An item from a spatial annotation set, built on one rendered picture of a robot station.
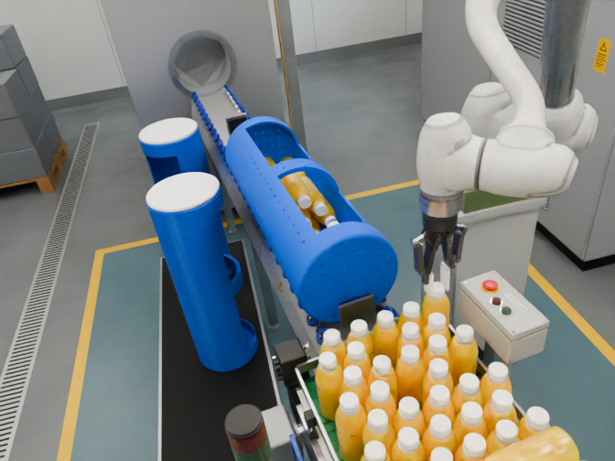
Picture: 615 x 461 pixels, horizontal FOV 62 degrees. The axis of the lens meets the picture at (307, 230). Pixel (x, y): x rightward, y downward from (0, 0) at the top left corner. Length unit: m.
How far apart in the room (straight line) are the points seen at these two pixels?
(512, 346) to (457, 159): 0.46
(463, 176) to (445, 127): 0.10
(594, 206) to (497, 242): 1.11
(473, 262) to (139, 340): 1.84
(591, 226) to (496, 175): 2.04
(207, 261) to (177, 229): 0.18
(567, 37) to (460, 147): 0.55
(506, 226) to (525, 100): 0.84
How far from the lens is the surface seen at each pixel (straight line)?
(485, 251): 1.91
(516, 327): 1.25
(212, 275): 2.07
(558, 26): 1.48
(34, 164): 4.75
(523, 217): 1.90
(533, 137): 1.04
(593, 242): 3.11
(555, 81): 1.59
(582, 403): 2.58
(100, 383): 2.87
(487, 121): 1.73
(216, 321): 2.23
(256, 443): 0.91
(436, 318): 1.26
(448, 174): 1.04
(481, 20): 1.22
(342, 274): 1.32
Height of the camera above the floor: 1.98
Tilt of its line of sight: 35 degrees down
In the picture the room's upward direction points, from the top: 8 degrees counter-clockwise
